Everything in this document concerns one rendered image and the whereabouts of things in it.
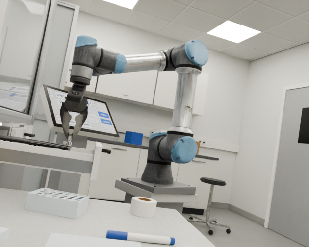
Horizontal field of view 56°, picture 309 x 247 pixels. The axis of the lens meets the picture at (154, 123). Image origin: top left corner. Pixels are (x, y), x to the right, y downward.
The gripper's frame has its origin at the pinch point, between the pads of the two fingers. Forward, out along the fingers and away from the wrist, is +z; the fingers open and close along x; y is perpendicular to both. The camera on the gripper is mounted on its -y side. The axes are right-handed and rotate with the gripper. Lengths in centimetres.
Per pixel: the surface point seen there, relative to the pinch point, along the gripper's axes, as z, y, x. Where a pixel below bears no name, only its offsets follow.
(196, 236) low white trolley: 18, -39, -35
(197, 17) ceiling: -183, 280, -120
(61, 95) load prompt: -22, 83, 16
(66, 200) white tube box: 13.9, -35.3, -4.7
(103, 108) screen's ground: -20, 105, -11
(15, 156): 7.7, -16.2, 12.4
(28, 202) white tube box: 15.7, -33.0, 3.8
